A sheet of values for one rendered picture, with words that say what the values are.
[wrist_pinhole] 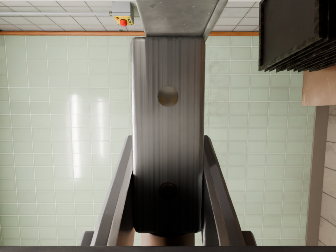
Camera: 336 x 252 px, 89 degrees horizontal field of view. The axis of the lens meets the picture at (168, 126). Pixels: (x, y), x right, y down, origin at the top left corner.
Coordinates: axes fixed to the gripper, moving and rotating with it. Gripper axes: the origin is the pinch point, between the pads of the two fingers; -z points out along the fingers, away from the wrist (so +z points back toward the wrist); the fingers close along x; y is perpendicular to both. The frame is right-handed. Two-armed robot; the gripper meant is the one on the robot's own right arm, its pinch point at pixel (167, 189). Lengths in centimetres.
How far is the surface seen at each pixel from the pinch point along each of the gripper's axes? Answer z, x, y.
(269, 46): -65, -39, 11
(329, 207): -54, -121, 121
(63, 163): -79, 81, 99
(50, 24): -126, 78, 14
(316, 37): -43, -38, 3
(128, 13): -103, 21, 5
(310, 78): -68, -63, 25
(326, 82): -59, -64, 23
